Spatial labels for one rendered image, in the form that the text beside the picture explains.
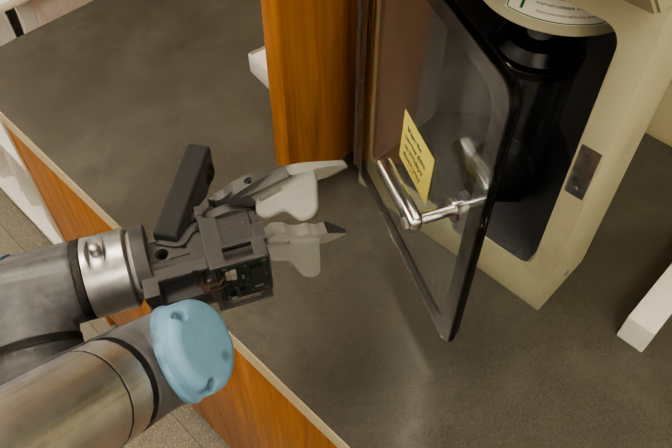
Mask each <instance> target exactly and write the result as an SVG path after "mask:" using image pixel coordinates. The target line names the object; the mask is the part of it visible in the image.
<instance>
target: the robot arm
mask: <svg viewBox="0 0 672 448"><path fill-rule="evenodd" d="M346 168H348V167H347V164H346V163H345V161H343V160H334V161H316V162H303V163H296V164H291V165H287V166H285V165H279V166H275V167H271V168H267V169H264V170H260V171H256V172H252V173H249V174H247V175H244V176H242V177H240V178H238V179H236V180H235V181H233V182H232V183H230V184H229V185H227V186H226V187H225V188H224V189H222V190H220V191H218V192H216V193H213V197H211V198H206V196H207V194H208V191H209V188H210V185H211V183H212V181H213V179H214V176H215V168H214V165H213V162H212V155H211V149H210V147H209V146H206V145H200V144H194V143H190V144H188V145H187V147H186V149H185V152H184V154H183V157H182V159H181V162H180V164H179V167H178V169H177V172H176V174H175V177H174V179H173V182H172V184H171V187H170V190H169V192H168V195H167V197H166V200H165V202H164V205H163V207H162V210H161V212H160V215H159V217H158V220H157V222H156V225H155V227H154V230H153V237H154V240H153V241H148V238H147V235H146V232H145V229H144V227H143V225H138V226H134V227H130V228H128V229H127V233H126V232H125V230H123V229H121V228H118V229H114V230H110V231H106V232H102V233H98V234H94V235H90V236H86V237H82V238H79V239H75V240H71V241H66V242H62V243H58V244H54V245H50V246H46V247H42V248H38V249H34V250H30V251H26V252H22V253H18V254H14V255H10V254H6V255H2V256H0V448H123V447H124V446H126V445H127V444H128V443H130V442H131V441H132V440H134V439H135V438H137V437H138V436H139V435H141V433H143V432H144V431H146V430H147V429H148V428H150V427H151V426H152V425H154V424H155V423H157V422H158V421H159V420H161V419H162V418H163V417H165V416H166V415H167V414H169V413H170V412H172V411H173V410H175V409H177V408H179V407H181V406H183V405H186V404H196V403H199V402H200V401H201V400H202V399H203V398H204V397H207V396H209V395H212V394H214V393H216V392H218V391H220V390H221V389H222V388H223V387H224V386H225V385H226V384H227V382H228V380H229V379H230V377H231V374H232V371H233V366H234V347H233V342H232V338H231V335H230V334H229V332H228V329H227V327H226V324H225V322H224V321H223V319H222V318H221V316H220V315H219V314H218V313H217V312H216V311H215V310H214V309H213V308H212V307H211V306H209V304H213V303H218V304H219V308H220V311H224V310H228V309H231V308H235V307H238V306H242V305H245V304H249V303H252V302H256V301H259V300H263V299H267V298H270V297H274V295H273V292H272V288H273V287H274V285H273V277H272V269H271V261H270V260H273V261H288V262H290V263H291V264H292V265H293V266H294V267H295V268H296V269H297V270H298V271H299V272H300V273H301V274H302V275H303V276H305V277H315V276H317V275H318V274H319V273H320V248H319V245H320V244H323V243H327V242H329V241H332V240H335V239H337V238H339V237H341V236H344V235H345V234H346V230H345V228H342V227H340V226H337V225H335V224H332V223H330V222H327V221H324V222H321V223H317V224H309V223H302V224H298V225H288V224H285V223H284V222H272V223H270V224H269V225H267V226H266V227H264V228H263V225H262V222H261V221H260V222H259V220H257V218H256V215H257V214H258V215H259V216H260V217H261V218H265V219H267V218H271V217H273V216H275V215H277V214H279V213H282V212H287V213H289V214H290V215H292V216H293V217H294V218H296V219H297V220H299V221H305V220H308V219H310V218H312V217H313V216H314V215H315V214H316V213H317V211H318V208H319V202H318V181H317V180H320V179H323V178H329V177H331V176H333V175H335V174H336V173H338V172H340V171H342V170H344V169H346ZM257 292H260V293H261V295H259V296H256V297H252V298H249V299H245V300H242V301H238V302H234V301H233V300H236V299H237V298H239V297H243V296H247V295H250V294H254V293H257ZM144 299H145V301H146V303H147V304H148V306H150V309H151V313H149V314H147V315H144V316H142V317H140V318H137V319H135V320H133V321H131V322H128V323H126V324H124V325H121V326H119V327H117V328H115V329H112V330H110V331H108V332H106V333H103V334H101V335H99V336H96V337H94V338H92V339H90V340H88V341H86V342H84V338H83V333H82V332H81V329H80V324H81V323H84V322H88V321H91V320H95V319H98V318H103V317H106V316H110V315H114V314H118V313H121V312H125V311H129V310H132V309H136V308H140V307H141V306H142V304H143V300H144Z"/></svg>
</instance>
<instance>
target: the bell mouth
mask: <svg viewBox="0 0 672 448"><path fill-rule="evenodd" d="M483 1H484V2H485V3H486V4H487V5H488V6H489V7H490V8H491V9H493V10H494V11H495V12H497V13H498V14H499V15H501V16H502V17H504V18H506V19H508V20H509V21H511V22H514V23H516V24H518V25H520V26H523V27H525V28H528V29H531V30H535V31H538V32H542V33H547V34H552V35H559V36H570V37H585V36H596V35H602V34H607V33H611V32H614V29H613V27H612V26H611V25H610V24H609V23H608V22H606V21H605V20H603V19H601V18H599V17H597V16H595V15H593V14H591V13H589V12H586V11H584V10H582V9H580V8H578V7H576V6H574V5H572V4H570V3H567V2H565V1H563V0H483Z"/></svg>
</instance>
